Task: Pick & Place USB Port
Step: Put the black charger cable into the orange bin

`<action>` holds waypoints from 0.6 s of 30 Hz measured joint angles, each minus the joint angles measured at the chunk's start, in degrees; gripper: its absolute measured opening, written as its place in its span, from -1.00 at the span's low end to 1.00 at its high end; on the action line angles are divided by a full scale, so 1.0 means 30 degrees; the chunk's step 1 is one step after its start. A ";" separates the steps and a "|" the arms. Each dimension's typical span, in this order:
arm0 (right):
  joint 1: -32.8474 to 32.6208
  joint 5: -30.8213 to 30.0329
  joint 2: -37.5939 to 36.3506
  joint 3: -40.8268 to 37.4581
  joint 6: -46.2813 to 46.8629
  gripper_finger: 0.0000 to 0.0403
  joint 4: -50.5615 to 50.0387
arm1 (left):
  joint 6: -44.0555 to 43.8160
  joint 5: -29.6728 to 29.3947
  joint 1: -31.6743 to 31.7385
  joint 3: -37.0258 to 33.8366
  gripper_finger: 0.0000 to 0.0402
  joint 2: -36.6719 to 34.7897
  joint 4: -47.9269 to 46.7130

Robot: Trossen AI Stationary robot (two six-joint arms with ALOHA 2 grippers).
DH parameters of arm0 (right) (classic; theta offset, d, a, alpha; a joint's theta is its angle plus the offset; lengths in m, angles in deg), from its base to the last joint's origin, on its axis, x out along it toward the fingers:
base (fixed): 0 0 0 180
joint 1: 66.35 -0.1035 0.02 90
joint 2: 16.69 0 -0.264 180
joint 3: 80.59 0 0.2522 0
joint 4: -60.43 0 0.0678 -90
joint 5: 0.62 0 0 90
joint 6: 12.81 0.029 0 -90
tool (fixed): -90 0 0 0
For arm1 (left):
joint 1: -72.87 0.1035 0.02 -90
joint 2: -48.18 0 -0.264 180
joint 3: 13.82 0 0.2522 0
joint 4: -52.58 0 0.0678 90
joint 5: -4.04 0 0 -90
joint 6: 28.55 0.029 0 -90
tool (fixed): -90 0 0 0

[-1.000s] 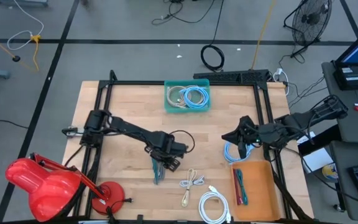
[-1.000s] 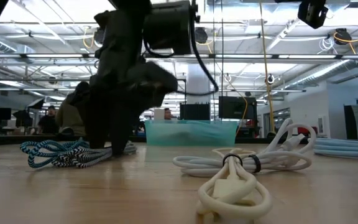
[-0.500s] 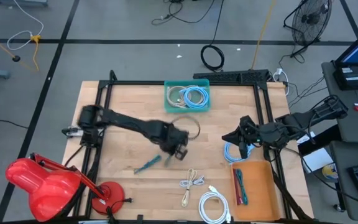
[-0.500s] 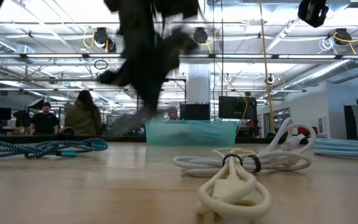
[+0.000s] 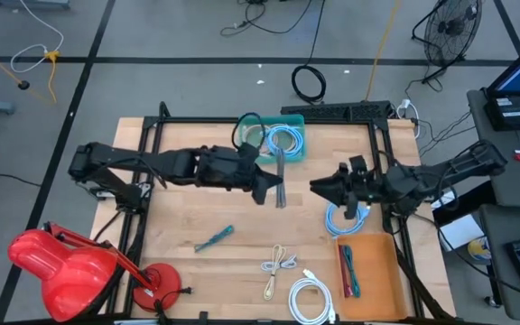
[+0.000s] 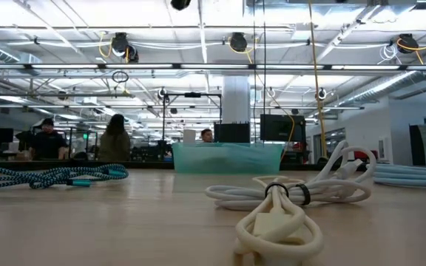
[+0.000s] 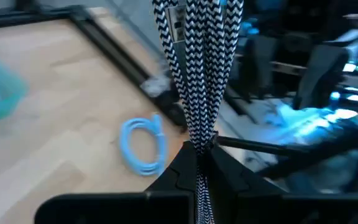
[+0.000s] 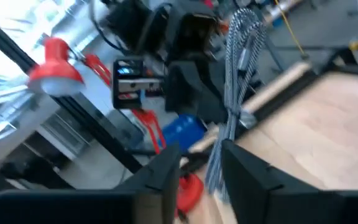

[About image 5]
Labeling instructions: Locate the grey metal mounting plate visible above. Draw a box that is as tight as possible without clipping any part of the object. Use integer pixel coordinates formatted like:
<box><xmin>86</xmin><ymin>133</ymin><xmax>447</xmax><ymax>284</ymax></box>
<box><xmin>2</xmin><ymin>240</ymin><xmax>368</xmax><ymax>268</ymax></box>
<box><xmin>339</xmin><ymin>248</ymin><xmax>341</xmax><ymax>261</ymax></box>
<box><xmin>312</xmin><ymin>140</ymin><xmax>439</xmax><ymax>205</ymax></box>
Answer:
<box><xmin>135</xmin><ymin>181</ymin><xmax>153</xmax><ymax>200</ymax></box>

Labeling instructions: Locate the translucent orange plastic bin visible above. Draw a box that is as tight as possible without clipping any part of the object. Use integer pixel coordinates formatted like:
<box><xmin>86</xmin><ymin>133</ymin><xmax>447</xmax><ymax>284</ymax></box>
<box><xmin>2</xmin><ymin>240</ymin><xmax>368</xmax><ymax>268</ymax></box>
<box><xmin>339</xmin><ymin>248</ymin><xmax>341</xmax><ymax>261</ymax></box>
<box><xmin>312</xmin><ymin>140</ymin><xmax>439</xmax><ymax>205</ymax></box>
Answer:
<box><xmin>335</xmin><ymin>233</ymin><xmax>409</xmax><ymax>322</ymax></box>

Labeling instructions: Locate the yellow floor cable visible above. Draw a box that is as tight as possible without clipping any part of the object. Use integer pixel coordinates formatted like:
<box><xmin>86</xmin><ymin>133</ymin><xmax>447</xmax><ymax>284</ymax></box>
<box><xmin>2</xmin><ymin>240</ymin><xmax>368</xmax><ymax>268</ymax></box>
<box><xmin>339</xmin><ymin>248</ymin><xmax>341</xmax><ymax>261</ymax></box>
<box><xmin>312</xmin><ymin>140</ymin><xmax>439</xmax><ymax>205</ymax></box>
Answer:
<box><xmin>0</xmin><ymin>38</ymin><xmax>60</xmax><ymax>106</ymax></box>

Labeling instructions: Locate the translucent green plastic bin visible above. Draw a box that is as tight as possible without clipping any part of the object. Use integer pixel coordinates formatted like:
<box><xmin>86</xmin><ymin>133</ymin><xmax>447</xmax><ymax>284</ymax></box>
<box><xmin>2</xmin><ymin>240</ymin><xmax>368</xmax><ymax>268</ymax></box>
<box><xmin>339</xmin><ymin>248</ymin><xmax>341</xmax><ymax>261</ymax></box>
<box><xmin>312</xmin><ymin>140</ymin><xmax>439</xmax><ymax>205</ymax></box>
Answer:
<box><xmin>237</xmin><ymin>113</ymin><xmax>307</xmax><ymax>164</ymax></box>

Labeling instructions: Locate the black lamp power cord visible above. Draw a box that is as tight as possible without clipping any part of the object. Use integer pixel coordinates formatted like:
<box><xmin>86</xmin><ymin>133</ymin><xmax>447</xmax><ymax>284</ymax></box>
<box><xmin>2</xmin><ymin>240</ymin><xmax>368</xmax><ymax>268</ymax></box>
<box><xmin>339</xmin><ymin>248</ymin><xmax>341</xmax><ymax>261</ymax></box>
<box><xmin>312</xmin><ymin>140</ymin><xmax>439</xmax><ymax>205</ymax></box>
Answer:
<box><xmin>151</xmin><ymin>286</ymin><xmax>197</xmax><ymax>325</ymax></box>

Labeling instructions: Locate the white short cable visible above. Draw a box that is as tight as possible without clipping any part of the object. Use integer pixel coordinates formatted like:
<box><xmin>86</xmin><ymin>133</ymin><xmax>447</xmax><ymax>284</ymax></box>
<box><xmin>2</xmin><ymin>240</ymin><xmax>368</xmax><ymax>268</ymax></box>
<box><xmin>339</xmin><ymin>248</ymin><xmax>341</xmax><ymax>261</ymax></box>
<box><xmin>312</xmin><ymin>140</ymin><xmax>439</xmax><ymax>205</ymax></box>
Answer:
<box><xmin>260</xmin><ymin>252</ymin><xmax>298</xmax><ymax>274</ymax></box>

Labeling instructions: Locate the black floor cable tangle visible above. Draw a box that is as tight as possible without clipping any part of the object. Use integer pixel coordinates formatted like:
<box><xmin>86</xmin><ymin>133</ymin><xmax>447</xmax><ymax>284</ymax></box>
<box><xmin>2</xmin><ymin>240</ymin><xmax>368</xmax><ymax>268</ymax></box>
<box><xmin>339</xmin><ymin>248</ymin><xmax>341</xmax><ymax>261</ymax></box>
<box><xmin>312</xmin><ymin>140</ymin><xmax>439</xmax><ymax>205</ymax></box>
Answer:
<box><xmin>220</xmin><ymin>0</ymin><xmax>314</xmax><ymax>37</ymax></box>

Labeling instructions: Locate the maroon short cable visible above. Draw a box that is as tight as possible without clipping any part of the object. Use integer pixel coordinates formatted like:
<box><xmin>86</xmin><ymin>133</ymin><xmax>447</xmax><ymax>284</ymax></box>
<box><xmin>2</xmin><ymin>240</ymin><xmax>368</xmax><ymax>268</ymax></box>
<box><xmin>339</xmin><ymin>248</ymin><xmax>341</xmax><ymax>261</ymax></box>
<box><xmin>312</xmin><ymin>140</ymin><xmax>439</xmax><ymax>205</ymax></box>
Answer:
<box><xmin>338</xmin><ymin>245</ymin><xmax>354</xmax><ymax>299</ymax></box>

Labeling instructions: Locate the white paper box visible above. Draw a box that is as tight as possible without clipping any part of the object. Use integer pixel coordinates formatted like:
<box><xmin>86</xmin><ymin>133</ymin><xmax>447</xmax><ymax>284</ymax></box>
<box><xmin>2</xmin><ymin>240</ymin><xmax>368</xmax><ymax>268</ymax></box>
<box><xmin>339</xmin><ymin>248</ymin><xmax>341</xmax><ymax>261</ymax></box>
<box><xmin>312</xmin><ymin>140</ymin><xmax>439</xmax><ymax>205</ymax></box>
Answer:
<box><xmin>439</xmin><ymin>214</ymin><xmax>486</xmax><ymax>252</ymax></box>

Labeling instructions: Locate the white power adapter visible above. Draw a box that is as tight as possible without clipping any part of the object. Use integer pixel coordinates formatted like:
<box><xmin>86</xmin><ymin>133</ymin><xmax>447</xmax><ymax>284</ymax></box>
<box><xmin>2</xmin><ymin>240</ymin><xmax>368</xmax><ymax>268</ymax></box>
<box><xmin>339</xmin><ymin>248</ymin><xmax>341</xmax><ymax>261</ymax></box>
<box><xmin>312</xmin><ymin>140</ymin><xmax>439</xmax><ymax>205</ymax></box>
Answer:
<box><xmin>395</xmin><ymin>97</ymin><xmax>423</xmax><ymax>139</ymax></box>

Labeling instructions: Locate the black floor fan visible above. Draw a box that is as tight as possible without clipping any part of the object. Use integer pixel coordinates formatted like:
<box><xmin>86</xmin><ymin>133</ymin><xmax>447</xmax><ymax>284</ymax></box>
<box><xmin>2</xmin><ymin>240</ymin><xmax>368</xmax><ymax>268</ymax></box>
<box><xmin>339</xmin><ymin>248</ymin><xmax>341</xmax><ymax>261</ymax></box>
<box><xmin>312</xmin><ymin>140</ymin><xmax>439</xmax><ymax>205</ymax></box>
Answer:
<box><xmin>412</xmin><ymin>0</ymin><xmax>485</xmax><ymax>85</ymax></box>

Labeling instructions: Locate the yellow blue round roll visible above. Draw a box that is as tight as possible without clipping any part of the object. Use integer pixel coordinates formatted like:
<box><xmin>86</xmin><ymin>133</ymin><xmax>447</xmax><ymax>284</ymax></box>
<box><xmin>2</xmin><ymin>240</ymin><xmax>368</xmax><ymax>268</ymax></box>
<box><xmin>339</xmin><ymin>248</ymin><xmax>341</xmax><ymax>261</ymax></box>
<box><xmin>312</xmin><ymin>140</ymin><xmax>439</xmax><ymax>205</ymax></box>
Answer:
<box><xmin>467</xmin><ymin>237</ymin><xmax>492</xmax><ymax>263</ymax></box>

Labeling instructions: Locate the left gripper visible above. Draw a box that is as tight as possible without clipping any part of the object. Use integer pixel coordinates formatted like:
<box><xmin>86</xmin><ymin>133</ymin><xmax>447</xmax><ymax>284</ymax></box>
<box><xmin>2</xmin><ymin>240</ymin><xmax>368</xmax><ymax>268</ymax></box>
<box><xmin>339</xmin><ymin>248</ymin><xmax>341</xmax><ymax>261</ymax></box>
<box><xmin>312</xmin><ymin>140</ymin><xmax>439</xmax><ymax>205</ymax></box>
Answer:
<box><xmin>221</xmin><ymin>143</ymin><xmax>284</xmax><ymax>207</ymax></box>

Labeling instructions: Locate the white floor cable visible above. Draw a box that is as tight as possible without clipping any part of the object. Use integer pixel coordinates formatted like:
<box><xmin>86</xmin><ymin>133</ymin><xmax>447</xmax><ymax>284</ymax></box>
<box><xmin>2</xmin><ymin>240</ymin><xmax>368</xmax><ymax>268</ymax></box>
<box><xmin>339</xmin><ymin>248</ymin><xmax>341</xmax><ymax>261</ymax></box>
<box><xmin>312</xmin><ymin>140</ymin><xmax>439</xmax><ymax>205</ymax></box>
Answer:
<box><xmin>10</xmin><ymin>0</ymin><xmax>66</xmax><ymax>74</ymax></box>

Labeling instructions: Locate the black perforated power strip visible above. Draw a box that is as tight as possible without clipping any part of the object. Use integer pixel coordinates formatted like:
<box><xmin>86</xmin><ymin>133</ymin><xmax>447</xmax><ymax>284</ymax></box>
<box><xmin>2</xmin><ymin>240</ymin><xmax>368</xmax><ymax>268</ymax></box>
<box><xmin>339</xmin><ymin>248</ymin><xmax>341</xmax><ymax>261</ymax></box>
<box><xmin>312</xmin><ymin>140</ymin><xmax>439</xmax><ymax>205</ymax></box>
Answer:
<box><xmin>280</xmin><ymin>100</ymin><xmax>393</xmax><ymax>123</ymax></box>

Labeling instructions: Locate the beige cable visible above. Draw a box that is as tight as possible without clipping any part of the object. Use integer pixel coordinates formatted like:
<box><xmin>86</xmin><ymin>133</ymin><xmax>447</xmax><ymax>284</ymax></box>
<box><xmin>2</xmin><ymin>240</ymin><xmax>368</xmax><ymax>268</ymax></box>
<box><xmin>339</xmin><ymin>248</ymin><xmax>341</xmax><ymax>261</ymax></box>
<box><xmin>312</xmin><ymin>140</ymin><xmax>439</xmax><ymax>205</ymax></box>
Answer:
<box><xmin>244</xmin><ymin>124</ymin><xmax>297</xmax><ymax>157</ymax></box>

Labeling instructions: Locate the yellow hanging cord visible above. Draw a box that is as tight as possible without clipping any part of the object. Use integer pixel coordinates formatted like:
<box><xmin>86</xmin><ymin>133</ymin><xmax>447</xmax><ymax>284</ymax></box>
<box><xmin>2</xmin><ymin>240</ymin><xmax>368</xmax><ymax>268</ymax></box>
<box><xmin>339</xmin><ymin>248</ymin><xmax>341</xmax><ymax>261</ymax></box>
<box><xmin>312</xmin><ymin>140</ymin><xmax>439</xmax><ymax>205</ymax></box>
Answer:
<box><xmin>365</xmin><ymin>0</ymin><xmax>404</xmax><ymax>103</ymax></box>

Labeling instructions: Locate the black aluminium table frame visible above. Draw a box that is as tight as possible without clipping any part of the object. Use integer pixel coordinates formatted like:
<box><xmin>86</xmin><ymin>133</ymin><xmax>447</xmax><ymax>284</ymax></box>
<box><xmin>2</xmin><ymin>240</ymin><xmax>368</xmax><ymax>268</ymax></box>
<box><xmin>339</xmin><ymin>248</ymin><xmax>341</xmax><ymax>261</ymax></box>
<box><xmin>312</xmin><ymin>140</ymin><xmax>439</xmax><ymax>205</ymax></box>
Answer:
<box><xmin>106</xmin><ymin>101</ymin><xmax>458</xmax><ymax>325</ymax></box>

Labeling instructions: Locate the white paper sheet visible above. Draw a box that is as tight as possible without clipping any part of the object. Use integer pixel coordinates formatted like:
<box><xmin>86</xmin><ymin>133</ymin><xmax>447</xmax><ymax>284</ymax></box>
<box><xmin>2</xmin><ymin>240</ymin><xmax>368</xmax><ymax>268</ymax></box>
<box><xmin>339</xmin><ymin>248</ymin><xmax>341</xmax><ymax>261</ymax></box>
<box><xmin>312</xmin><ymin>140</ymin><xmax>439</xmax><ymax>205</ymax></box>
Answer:
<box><xmin>438</xmin><ymin>191</ymin><xmax>459</xmax><ymax>209</ymax></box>

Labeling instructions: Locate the black mini computer box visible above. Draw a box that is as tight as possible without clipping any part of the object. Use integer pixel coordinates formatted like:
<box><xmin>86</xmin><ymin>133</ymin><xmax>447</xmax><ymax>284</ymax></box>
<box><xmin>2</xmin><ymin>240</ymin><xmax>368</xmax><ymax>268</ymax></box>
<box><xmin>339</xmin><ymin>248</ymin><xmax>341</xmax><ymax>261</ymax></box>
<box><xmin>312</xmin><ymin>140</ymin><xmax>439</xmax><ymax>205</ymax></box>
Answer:
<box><xmin>484</xmin><ymin>94</ymin><xmax>520</xmax><ymax>132</ymax></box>

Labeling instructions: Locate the teal white braided cable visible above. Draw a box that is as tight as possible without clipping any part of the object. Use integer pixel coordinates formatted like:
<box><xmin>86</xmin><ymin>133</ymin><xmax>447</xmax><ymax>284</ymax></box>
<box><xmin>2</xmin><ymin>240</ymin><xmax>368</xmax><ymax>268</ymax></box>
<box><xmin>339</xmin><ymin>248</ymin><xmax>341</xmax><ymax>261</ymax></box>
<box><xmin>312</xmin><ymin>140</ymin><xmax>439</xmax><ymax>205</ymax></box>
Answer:
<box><xmin>194</xmin><ymin>224</ymin><xmax>235</xmax><ymax>253</ymax></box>

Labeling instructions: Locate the cream short cable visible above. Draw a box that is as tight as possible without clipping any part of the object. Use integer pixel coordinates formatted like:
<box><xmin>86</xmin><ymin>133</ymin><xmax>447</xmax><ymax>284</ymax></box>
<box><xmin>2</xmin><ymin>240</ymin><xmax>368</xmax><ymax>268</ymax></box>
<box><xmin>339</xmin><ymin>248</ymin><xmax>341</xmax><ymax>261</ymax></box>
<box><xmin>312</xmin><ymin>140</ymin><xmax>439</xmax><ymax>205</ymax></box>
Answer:
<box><xmin>263</xmin><ymin>245</ymin><xmax>288</xmax><ymax>302</ymax></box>

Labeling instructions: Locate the red desk lamp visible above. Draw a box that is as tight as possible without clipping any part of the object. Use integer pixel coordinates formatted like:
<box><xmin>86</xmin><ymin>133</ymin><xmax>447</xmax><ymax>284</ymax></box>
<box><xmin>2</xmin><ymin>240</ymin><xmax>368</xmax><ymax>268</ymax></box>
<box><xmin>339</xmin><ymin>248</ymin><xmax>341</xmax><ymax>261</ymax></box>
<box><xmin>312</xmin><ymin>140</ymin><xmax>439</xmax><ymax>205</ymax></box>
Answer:
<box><xmin>7</xmin><ymin>220</ymin><xmax>183</xmax><ymax>322</ymax></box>

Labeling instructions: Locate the black coiled floor cable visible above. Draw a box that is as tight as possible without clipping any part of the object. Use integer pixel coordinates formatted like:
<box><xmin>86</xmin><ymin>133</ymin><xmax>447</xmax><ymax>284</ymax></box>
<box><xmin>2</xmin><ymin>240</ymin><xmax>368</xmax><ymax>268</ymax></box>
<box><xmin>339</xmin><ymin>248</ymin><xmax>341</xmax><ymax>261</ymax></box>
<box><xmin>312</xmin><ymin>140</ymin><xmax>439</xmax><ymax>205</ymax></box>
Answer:
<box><xmin>291</xmin><ymin>0</ymin><xmax>328</xmax><ymax>104</ymax></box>

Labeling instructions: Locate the light blue cable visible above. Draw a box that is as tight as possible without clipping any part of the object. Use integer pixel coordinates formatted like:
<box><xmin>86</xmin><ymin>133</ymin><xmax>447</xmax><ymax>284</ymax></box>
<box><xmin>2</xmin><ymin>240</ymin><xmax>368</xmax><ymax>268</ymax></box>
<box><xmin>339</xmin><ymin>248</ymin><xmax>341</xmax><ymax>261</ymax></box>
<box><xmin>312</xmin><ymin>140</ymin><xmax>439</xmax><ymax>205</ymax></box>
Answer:
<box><xmin>264</xmin><ymin>125</ymin><xmax>305</xmax><ymax>159</ymax></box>
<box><xmin>325</xmin><ymin>201</ymin><xmax>372</xmax><ymax>239</ymax></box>

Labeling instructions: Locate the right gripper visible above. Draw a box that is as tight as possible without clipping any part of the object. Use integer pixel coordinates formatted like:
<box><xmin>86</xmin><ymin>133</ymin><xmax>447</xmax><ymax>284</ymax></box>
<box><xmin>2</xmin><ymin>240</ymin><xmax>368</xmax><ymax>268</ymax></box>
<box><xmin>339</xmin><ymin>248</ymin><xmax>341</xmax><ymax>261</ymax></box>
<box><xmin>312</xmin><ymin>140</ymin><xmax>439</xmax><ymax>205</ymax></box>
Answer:
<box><xmin>309</xmin><ymin>154</ymin><xmax>381</xmax><ymax>221</ymax></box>

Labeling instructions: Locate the grey braided short cable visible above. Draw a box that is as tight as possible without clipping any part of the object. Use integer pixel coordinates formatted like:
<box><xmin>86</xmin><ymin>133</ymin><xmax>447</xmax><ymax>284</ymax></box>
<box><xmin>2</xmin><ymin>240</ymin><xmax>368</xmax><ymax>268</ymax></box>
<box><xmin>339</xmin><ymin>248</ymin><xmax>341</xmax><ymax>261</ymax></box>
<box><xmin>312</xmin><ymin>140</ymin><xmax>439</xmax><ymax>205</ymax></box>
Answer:
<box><xmin>275</xmin><ymin>148</ymin><xmax>287</xmax><ymax>209</ymax></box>

